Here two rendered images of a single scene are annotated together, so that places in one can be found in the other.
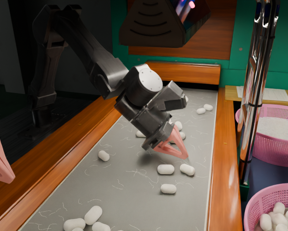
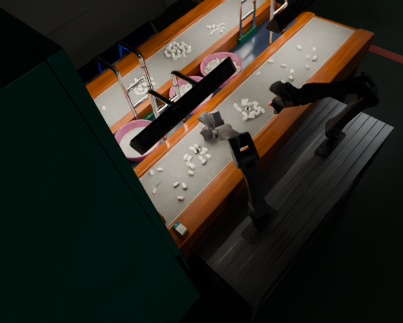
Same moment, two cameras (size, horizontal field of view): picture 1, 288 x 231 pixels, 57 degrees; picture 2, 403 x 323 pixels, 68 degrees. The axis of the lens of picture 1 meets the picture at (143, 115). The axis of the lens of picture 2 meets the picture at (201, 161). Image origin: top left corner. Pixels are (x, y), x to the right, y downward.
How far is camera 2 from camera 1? 1.75 m
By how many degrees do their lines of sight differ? 95
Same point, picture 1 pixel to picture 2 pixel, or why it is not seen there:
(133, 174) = not seen: hidden behind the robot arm
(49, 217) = (258, 124)
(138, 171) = not seen: hidden behind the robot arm
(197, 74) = not seen: hidden behind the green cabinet
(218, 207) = (209, 106)
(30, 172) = (264, 138)
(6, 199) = (271, 127)
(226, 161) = (190, 122)
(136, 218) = (232, 116)
